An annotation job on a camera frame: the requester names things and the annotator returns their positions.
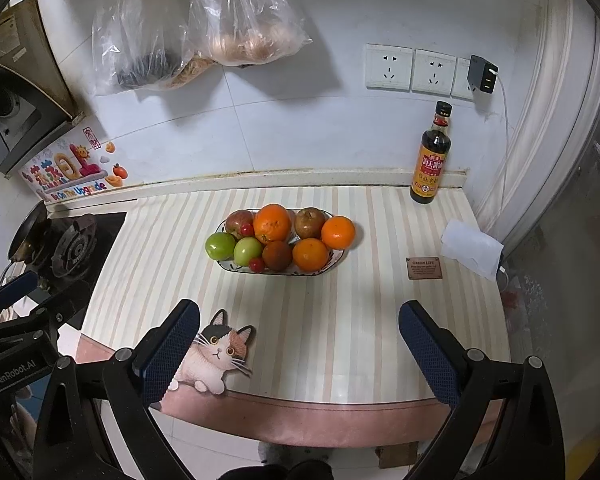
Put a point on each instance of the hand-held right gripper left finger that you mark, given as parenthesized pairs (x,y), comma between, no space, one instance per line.
(172,355)

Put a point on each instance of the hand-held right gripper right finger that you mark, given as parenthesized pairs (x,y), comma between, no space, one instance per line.
(430,355)

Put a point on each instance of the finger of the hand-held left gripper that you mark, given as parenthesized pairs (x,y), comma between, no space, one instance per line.
(65,307)
(17,284)

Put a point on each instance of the green fruit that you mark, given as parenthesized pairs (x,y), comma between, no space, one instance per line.
(219,246)
(247,251)

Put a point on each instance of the red cherry tomato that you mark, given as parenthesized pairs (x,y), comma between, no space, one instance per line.
(256,264)
(247,230)

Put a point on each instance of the floral print oval plate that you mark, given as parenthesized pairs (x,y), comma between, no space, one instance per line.
(335,259)

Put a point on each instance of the dark red brown fruit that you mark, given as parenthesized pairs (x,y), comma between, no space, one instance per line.
(277,256)

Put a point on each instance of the cat sticker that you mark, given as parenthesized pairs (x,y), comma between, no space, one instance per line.
(215,355)

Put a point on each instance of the dark frying pan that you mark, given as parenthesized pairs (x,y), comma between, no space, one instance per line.
(27,227)

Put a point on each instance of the striped table mat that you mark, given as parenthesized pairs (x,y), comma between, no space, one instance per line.
(355,320)

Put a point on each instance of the brown rectangular label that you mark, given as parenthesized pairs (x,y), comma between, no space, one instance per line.
(424,268)

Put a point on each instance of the black gas stove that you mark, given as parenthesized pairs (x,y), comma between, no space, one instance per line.
(105,230)

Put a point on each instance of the brown cardboard box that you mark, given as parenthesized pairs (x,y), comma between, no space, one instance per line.
(397,456)

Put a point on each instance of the white paper sheet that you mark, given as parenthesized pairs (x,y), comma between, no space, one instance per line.
(472,247)

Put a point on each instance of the grey slipper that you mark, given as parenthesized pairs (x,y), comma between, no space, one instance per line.
(275,452)

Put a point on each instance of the dark red apple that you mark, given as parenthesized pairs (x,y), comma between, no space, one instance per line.
(236,221)

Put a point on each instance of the large orange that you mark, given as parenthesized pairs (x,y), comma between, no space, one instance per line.
(272,222)

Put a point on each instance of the grey glass door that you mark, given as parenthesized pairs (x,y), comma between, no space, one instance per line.
(570,260)

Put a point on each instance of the person's dark clothing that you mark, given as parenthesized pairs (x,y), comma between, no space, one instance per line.
(305,472)

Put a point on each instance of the grey range hood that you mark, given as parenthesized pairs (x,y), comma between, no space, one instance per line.
(15,110)

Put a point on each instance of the reddish brown apple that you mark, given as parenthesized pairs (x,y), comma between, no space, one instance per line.
(311,220)

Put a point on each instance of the dark vinegar bottle orange label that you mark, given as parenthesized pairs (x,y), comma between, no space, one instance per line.
(429,170)

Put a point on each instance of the plastic bag with dark contents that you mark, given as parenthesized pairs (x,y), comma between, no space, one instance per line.
(140,55)

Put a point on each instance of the black plug charger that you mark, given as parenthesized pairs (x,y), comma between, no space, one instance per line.
(482,72)

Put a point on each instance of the plastic bag with onions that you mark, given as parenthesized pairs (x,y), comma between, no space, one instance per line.
(250,30)

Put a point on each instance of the colourful wall sticker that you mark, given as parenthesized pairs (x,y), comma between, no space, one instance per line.
(70,170)

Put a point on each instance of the white wall socket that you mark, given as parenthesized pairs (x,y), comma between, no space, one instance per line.
(387,67)
(434,72)
(460,80)

